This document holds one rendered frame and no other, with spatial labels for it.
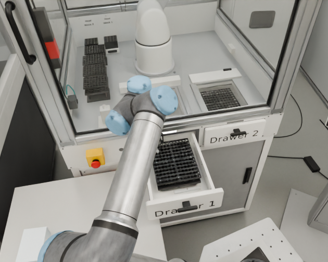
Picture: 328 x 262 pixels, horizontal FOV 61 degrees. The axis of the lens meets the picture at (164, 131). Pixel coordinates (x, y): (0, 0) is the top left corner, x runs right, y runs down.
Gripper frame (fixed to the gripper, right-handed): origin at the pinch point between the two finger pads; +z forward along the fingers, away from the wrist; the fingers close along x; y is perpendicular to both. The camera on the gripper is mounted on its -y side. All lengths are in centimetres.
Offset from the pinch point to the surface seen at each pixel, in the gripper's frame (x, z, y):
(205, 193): 5.8, 6.0, 26.1
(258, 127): 52, 10, 18
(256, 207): 71, 100, 23
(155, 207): -10.3, 7.9, 16.3
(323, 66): 234, 76, -14
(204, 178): 15.6, 15.1, 17.3
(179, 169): 8.4, 8.8, 9.8
